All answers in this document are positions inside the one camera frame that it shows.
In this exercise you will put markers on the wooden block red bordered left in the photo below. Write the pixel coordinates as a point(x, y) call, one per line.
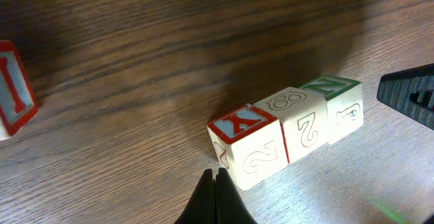
point(18, 102)

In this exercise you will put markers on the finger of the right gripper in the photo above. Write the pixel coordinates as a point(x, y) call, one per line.
point(409, 92)

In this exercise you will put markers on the wooden block red letter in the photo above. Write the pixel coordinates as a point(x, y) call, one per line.
point(249, 143)

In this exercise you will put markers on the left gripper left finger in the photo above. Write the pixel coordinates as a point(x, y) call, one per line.
point(200, 208)

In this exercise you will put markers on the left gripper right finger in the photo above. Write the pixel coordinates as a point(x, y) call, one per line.
point(230, 208)

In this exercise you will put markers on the wooden block blue side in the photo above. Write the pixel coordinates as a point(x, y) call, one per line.
point(344, 100)

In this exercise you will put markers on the wooden block number drawing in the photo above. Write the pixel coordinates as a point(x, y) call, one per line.
point(303, 117)

